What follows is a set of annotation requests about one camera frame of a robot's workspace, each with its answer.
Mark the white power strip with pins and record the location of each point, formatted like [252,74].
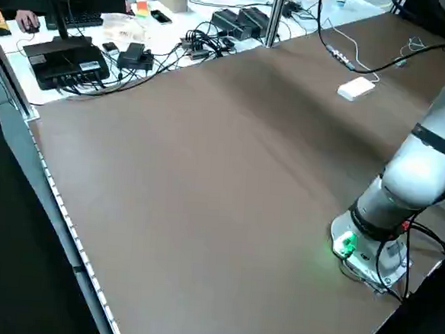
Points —
[356,88]

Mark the pale phone charger plug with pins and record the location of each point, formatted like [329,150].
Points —
[401,63]

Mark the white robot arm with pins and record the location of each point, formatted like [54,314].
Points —
[416,177]

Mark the small black power adapter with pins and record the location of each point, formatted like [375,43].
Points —
[133,55]

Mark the large black power adapter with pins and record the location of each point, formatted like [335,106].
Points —
[227,20]
[256,18]

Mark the black computer mouse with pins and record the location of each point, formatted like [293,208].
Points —
[33,28]

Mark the black monitor stand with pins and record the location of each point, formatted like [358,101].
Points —
[59,14]

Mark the black keyboard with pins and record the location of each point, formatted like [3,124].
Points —
[82,19]

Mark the black docking box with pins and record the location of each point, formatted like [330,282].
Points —
[62,62]

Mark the small black box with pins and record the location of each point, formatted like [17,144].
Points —
[109,47]

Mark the clear plastic bag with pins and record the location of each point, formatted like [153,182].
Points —
[121,28]

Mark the red green cube stack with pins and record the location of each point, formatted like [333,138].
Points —
[141,8]

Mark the black smartphone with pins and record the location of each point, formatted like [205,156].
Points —
[160,16]

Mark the black usb hub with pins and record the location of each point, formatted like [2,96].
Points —
[194,50]

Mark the aluminium table frame rail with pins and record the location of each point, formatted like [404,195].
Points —
[12,79]

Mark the aluminium post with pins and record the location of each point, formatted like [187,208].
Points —
[275,18]

